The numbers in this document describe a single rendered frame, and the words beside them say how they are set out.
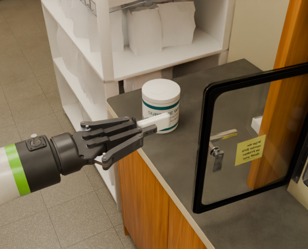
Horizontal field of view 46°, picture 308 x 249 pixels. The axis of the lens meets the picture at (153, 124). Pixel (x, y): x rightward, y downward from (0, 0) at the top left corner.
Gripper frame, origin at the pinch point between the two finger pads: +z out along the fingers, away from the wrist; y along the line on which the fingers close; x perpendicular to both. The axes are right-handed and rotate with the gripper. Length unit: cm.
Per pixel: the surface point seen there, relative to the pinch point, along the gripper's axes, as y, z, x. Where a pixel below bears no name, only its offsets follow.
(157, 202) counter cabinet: 24, 15, 60
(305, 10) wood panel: -1.5, 34.0, -18.0
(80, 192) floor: 103, 3, 130
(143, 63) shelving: 84, 39, 38
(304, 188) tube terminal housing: -11, 41, 31
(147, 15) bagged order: 91, 45, 18
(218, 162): -5.7, 13.6, 12.1
